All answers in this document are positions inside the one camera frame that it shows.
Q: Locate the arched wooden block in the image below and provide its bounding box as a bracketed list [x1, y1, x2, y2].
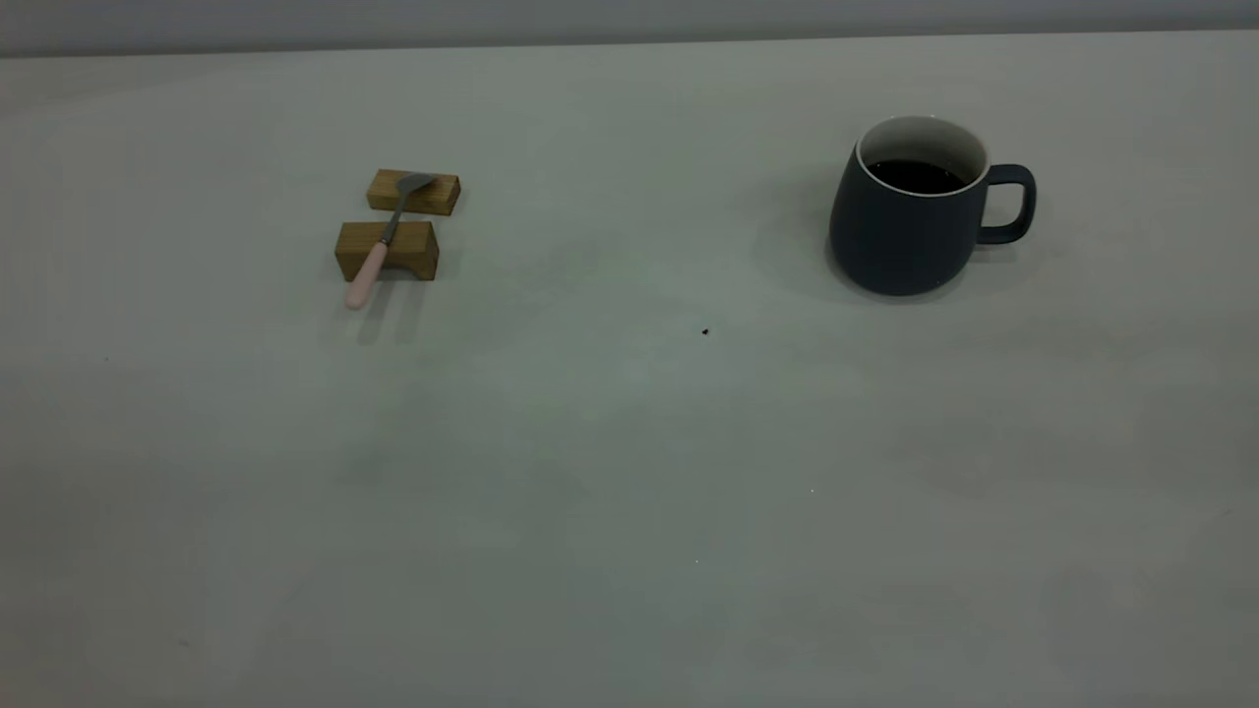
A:
[334, 220, 440, 283]

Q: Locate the dark grey ceramic mug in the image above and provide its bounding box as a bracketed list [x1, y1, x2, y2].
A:
[828, 115, 1038, 297]

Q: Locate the flat wooden block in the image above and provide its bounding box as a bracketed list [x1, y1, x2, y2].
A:
[366, 168, 461, 217]

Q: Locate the pink handled metal spoon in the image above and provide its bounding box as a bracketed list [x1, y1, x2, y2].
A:
[344, 173, 438, 312]

